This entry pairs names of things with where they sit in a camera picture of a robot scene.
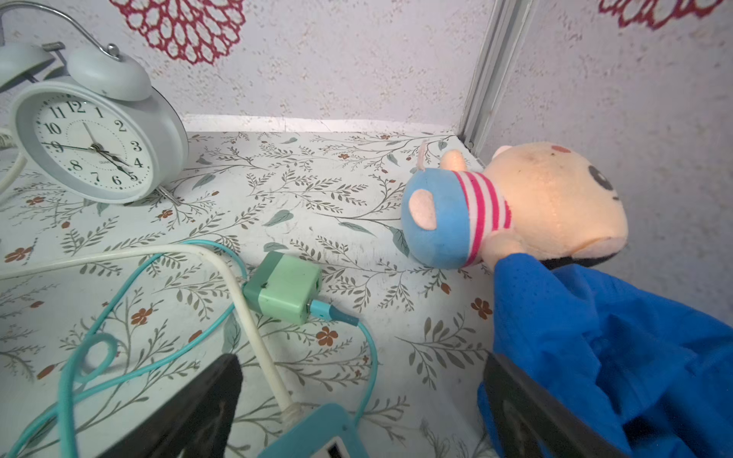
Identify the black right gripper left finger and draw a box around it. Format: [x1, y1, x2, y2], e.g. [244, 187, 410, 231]
[102, 354, 242, 458]

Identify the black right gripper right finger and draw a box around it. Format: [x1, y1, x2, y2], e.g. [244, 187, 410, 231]
[482, 354, 624, 457]

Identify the green USB charger adapter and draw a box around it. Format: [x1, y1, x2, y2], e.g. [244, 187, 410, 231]
[242, 252, 322, 326]

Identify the teal USB cable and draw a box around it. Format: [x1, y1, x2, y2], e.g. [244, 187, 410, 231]
[4, 239, 380, 458]

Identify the blue cloth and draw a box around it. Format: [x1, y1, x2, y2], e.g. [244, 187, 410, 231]
[492, 254, 732, 457]

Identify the teal power strip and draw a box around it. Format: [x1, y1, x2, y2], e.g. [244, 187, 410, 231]
[259, 404, 370, 458]

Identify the pig plush toy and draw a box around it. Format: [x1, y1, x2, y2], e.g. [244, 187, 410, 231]
[401, 142, 629, 269]

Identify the white twin-bell alarm clock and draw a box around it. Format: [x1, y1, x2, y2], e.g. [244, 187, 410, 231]
[1, 1, 189, 206]

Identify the white power cord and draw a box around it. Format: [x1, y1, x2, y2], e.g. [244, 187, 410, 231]
[0, 243, 305, 429]

